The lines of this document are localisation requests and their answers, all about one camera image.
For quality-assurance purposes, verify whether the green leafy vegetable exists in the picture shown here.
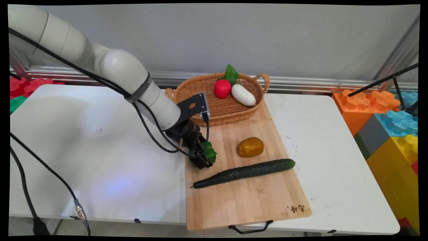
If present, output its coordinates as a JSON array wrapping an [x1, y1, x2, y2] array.
[[200, 141, 217, 164]]

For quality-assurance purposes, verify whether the wooden cutting board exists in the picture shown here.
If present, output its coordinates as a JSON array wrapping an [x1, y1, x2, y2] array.
[[185, 100, 312, 231]]

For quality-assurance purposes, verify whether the black cable with metal connector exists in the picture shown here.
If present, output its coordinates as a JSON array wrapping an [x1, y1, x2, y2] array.
[[10, 133, 91, 236]]

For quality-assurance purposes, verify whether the orange toy block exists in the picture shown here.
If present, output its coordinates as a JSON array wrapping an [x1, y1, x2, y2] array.
[[332, 89, 401, 137]]

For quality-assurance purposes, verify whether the grey cable strap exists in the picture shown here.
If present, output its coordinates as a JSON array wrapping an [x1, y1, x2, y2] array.
[[124, 72, 152, 103]]

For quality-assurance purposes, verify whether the aluminium frame rail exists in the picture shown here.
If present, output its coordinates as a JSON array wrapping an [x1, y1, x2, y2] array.
[[9, 65, 418, 94]]

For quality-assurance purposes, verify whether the dark green cucumber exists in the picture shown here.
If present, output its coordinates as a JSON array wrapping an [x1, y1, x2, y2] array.
[[191, 159, 296, 189]]

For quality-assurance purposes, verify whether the blue toy block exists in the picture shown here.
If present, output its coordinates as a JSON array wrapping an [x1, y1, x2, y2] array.
[[374, 110, 418, 138], [396, 91, 418, 111]]

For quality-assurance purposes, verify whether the thick black cable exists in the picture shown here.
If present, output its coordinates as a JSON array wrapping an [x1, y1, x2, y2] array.
[[10, 147, 50, 236]]

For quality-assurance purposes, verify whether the woven wicker basket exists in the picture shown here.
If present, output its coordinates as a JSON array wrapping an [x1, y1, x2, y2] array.
[[165, 73, 270, 127]]

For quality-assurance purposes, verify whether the grey toy block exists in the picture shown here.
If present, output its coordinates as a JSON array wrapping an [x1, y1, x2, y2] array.
[[354, 114, 391, 160]]

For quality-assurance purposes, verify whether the yellow toy block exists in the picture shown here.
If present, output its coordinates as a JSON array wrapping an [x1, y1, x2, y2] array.
[[366, 134, 420, 231]]

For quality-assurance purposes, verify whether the red radish with green leaf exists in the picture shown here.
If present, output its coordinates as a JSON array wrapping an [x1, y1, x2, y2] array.
[[214, 64, 239, 99]]

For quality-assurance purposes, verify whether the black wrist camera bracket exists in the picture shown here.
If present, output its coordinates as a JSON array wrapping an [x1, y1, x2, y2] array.
[[177, 92, 211, 123]]

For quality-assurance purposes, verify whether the black metal handle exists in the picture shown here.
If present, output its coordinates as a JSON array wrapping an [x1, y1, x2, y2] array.
[[228, 220, 274, 234]]

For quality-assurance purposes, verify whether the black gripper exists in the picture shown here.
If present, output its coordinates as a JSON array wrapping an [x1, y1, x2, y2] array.
[[166, 119, 213, 169]]

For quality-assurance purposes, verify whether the green toy block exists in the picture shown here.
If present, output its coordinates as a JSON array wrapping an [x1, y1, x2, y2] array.
[[9, 96, 27, 115]]

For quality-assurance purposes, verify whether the white toy eggplant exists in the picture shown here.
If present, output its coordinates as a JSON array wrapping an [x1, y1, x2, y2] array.
[[231, 84, 256, 107]]

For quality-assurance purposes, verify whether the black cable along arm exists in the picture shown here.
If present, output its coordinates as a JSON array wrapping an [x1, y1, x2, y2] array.
[[8, 28, 210, 158]]

